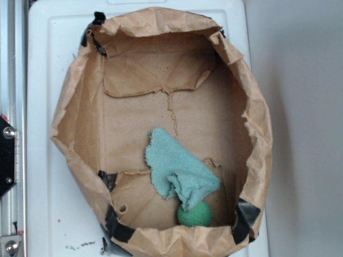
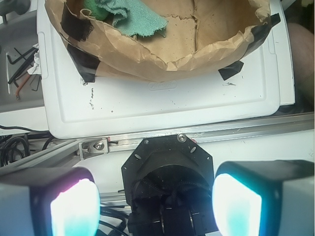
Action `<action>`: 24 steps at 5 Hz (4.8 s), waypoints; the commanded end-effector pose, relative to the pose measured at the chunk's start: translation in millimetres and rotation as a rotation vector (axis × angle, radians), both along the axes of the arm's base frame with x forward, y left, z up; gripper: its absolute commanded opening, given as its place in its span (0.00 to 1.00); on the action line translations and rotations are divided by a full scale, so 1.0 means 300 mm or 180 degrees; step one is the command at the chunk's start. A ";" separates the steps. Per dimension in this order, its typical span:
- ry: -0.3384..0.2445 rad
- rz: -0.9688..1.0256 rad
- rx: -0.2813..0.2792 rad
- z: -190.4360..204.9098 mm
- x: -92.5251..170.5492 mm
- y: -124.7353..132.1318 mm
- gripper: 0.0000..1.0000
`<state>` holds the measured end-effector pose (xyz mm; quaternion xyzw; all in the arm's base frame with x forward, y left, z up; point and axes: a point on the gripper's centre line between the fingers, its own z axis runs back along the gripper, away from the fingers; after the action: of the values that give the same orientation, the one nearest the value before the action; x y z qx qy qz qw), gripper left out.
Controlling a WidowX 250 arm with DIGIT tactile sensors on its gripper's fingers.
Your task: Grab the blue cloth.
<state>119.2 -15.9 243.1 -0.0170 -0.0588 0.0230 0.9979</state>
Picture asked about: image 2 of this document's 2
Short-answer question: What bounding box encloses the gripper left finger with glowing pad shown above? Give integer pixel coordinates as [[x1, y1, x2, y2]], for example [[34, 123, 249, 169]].
[[0, 167, 100, 236]]

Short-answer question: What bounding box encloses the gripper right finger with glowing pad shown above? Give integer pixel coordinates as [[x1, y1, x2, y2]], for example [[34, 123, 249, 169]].
[[212, 160, 315, 236]]

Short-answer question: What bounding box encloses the teal blue cloth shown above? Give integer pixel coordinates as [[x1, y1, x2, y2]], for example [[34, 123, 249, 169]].
[[95, 0, 168, 37]]

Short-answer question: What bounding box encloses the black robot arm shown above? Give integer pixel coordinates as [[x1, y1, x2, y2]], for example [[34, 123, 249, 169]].
[[0, 135, 315, 236]]

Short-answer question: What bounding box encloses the white plastic lid board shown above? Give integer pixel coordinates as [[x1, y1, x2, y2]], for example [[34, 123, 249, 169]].
[[37, 0, 295, 139]]

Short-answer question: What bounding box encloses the black hex key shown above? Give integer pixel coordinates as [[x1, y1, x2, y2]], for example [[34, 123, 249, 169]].
[[5, 47, 38, 95]]

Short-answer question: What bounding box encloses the crumpled white paper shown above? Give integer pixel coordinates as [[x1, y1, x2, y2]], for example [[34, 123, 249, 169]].
[[27, 43, 42, 75]]

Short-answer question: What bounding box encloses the brown paper bag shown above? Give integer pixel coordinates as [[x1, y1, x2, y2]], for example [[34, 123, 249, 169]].
[[45, 0, 280, 82]]

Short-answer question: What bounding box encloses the green foam ball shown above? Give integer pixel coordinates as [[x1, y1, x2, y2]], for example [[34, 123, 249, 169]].
[[83, 0, 109, 21]]

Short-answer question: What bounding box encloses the aluminium extrusion rail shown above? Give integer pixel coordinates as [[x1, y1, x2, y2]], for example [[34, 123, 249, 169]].
[[5, 112, 315, 168]]

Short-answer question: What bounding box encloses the metal corner bracket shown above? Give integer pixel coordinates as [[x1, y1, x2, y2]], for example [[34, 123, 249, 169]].
[[77, 138, 109, 160]]

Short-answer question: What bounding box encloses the black cables bundle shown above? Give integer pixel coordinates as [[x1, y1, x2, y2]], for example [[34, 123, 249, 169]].
[[0, 125, 54, 168]]

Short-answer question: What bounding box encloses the orange wire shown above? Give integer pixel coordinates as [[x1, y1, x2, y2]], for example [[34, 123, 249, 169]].
[[15, 73, 32, 100]]

